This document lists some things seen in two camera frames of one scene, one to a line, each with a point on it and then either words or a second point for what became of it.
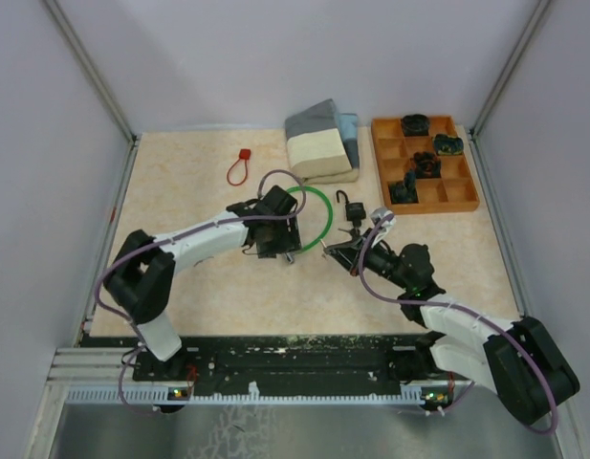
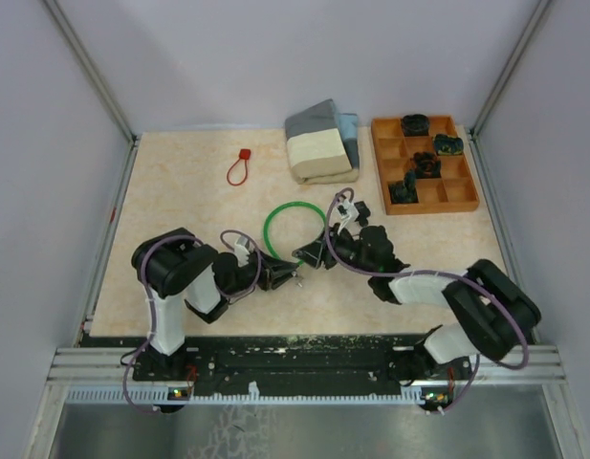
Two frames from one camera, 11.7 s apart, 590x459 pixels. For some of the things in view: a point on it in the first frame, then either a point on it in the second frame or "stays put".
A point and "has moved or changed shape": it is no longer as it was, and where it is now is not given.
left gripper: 291,241 to 276,267
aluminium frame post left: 94,70 stays put
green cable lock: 331,212 has moved or changed shape
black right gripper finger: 358,243 to 309,253
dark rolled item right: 447,145 stays put
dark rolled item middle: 426,164 stays put
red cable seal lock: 244,154 stays put
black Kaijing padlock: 355,211 has moved or changed shape
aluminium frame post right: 538,13 stays put
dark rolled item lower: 404,191 stays put
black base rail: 291,360 stays put
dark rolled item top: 416,125 stays put
